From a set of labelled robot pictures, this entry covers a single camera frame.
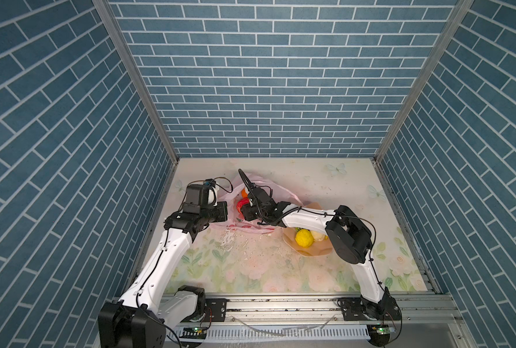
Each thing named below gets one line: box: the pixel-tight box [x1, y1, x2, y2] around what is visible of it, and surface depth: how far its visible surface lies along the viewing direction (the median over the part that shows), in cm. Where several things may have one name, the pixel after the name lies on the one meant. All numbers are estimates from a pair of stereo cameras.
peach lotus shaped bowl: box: [281, 226, 333, 258], surface depth 87 cm
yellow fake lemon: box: [294, 229, 314, 248], surface depth 86 cm
